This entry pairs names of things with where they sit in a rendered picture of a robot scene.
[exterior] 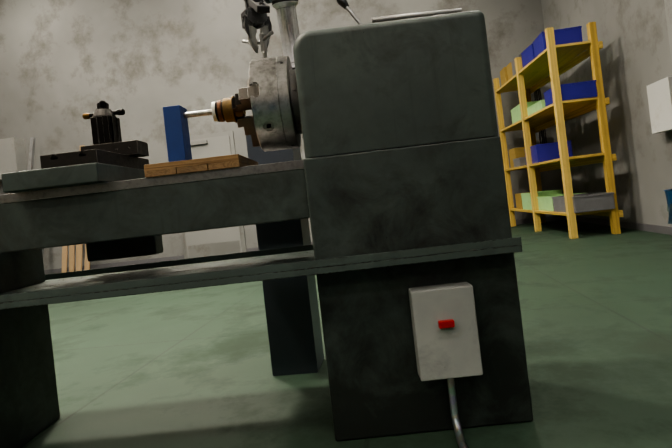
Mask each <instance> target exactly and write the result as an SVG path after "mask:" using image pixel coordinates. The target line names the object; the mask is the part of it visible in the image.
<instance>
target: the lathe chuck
mask: <svg viewBox="0 0 672 448"><path fill-rule="evenodd" d="M276 61H277V57H271V58H263V59H254V60H251V61H250V64H249V86H250V85H253V83H257V84H259V92H260V95H258V97H254V96H250V101H251V108H252V115H253V120H254V125H255V130H256V134H257V137H258V141H259V144H260V146H261V148H262V150H263V151H264V152H267V151H276V150H284V149H290V148H289V147H288V144H287V141H286V138H285V133H284V129H283V123H282V118H281V111H280V104H279V96H278V87H277V74H276ZM267 121H270V122H272V123H273V124H274V128H273V129H272V130H270V131H268V130H266V129H265V128H264V123H265V122H267Z"/></svg>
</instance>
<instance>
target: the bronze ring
mask: <svg viewBox="0 0 672 448"><path fill-rule="evenodd" d="M234 97H235V96H231V97H230V98H223V100H217V101H215V114H216V118H217V120H218V122H225V121H226V122H227V123H228V122H235V123H237V118H243V117H245V116H246V111H245V110H243V111H233V109H232V103H231V98H234Z"/></svg>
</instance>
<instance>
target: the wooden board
mask: <svg viewBox="0 0 672 448"><path fill-rule="evenodd" d="M253 165H258V162H256V161H254V160H251V159H249V158H246V157H244V156H241V155H239V154H234V155H225V156H217V157H208V158H199V159H191V160H182V161H174V162H165V163H157V164H148V165H144V171H145V172H144V173H145V178H150V177H158V176H167V175H175V174H184V173H192V172H201V171H210V170H218V169H227V168H235V167H244V166H253Z"/></svg>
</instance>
